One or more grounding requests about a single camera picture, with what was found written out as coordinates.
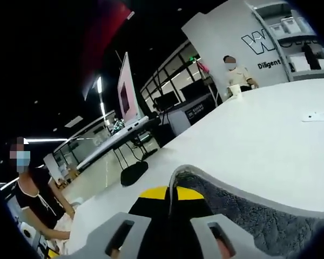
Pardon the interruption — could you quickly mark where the grey towel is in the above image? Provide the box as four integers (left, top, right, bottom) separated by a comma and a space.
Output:
168, 164, 324, 259

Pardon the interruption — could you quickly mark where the white flat box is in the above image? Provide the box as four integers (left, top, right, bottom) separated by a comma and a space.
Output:
288, 52, 311, 72

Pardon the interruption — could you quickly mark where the black duffel bag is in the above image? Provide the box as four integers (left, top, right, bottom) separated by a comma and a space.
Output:
120, 161, 149, 187

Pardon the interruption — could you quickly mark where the green lit device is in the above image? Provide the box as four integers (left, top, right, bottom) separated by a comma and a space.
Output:
112, 120, 125, 133

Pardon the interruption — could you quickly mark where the dark grey counter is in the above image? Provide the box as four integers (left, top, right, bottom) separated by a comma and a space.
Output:
161, 94, 224, 135

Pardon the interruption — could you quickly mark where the black computer monitor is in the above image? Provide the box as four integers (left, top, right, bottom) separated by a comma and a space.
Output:
153, 90, 179, 111
181, 84, 206, 103

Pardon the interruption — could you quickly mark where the giant pink screen laptop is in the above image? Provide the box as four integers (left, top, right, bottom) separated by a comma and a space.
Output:
77, 52, 150, 171

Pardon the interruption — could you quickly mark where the white paper cup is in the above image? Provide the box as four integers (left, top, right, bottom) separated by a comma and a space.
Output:
228, 84, 244, 98

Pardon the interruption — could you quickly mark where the pink hanging cloth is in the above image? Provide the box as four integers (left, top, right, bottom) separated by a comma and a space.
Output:
196, 59, 211, 74

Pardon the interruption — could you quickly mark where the white paper sheet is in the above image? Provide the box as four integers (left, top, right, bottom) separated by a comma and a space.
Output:
301, 110, 324, 124

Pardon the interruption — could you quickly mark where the black upright bag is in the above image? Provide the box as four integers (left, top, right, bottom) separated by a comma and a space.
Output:
301, 42, 321, 70

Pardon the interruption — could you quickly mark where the grey metal shelf rack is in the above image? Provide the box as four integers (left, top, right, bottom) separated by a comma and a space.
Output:
248, 0, 324, 81

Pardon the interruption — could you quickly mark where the group of white storage boxes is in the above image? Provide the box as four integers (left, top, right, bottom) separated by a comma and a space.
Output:
268, 16, 314, 36

